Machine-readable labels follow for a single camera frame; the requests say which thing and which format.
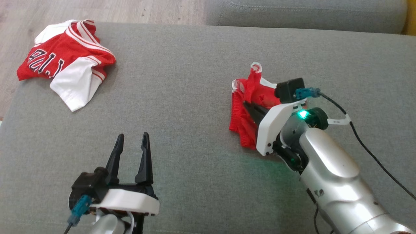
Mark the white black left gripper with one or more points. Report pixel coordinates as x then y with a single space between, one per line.
130 200

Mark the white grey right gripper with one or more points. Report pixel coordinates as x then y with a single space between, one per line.
271 130

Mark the red shorts with white trim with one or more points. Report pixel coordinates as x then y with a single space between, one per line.
240 130

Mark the red white lettered jersey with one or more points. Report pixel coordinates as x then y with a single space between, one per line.
65 48

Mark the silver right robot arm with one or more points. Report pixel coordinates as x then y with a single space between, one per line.
334 182

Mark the yellow sofa back cushion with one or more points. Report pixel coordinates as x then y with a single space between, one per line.
411 16

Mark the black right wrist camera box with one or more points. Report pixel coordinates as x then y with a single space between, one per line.
289 89

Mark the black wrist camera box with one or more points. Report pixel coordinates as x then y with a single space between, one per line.
86 183
289 89

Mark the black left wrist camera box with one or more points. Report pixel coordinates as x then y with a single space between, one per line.
86 183

